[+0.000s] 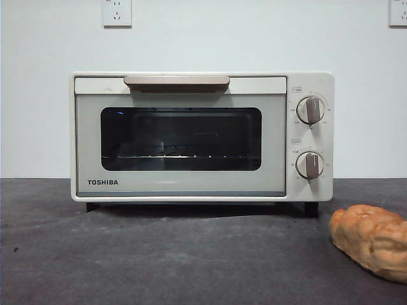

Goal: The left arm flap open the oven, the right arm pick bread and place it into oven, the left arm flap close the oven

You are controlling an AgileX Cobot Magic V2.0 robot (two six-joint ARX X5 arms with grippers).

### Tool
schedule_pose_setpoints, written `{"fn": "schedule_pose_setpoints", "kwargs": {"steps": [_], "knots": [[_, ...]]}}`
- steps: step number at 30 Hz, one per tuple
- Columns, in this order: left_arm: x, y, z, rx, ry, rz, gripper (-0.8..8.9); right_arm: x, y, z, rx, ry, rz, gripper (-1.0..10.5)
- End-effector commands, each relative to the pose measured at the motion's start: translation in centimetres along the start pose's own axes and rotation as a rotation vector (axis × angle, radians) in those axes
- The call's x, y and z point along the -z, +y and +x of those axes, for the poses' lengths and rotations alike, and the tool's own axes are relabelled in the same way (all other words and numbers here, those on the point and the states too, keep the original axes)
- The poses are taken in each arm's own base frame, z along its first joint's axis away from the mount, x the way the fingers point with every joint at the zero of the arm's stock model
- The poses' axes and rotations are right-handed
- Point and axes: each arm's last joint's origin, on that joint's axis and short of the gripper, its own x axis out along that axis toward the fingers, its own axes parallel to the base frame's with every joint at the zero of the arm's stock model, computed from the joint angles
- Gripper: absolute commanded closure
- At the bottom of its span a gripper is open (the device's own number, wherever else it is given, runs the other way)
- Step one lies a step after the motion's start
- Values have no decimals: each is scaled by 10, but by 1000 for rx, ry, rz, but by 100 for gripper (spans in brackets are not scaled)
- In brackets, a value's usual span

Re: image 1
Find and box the metal wire oven rack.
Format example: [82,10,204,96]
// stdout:
[102,148,260,159]

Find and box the cream oven dial knob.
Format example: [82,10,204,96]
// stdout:
[295,96,326,125]
[294,151,325,181]

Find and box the cream Toshiba toaster oven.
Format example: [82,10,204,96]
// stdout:
[69,71,335,219]

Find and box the golden orange bread loaf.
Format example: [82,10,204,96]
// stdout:
[328,204,407,282]

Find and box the white wall socket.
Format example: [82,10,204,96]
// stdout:
[388,0,407,28]
[101,0,133,28]

